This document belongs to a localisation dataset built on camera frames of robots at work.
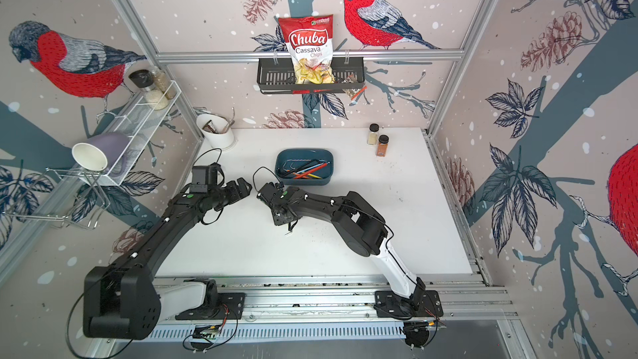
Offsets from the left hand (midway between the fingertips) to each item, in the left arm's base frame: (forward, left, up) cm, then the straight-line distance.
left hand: (245, 184), depth 86 cm
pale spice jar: (+32, -50, -10) cm, 60 cm away
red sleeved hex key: (+14, -22, -12) cm, 29 cm away
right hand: (-6, -12, -14) cm, 20 cm away
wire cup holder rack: (-16, +35, +20) cm, 44 cm away
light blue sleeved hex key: (+16, -21, -11) cm, 29 cm away
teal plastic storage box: (+17, -19, -13) cm, 29 cm away
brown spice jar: (+24, -53, -7) cm, 59 cm away
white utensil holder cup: (+35, +23, -7) cm, 42 cm away
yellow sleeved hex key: (+12, -24, -13) cm, 30 cm away
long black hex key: (+17, -17, -13) cm, 27 cm away
